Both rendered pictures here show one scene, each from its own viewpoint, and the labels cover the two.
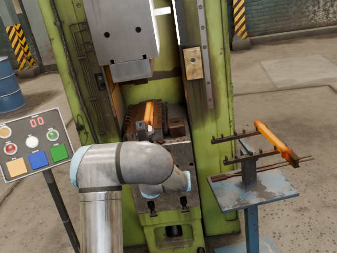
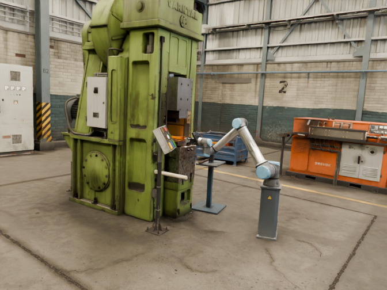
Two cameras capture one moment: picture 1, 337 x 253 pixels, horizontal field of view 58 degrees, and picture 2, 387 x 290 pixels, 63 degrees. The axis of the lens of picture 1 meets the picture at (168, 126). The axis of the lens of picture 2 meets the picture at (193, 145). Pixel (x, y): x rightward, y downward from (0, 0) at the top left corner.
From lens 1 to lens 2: 3.61 m
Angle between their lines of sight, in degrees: 62
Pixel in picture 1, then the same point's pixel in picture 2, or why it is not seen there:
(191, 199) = (192, 174)
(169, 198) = (188, 174)
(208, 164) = not seen: hidden behind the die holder
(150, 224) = (180, 189)
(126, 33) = (185, 99)
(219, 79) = (192, 125)
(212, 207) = not seen: hidden behind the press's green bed
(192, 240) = (187, 201)
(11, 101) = not seen: outside the picture
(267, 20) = (61, 129)
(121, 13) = (185, 92)
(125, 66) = (182, 112)
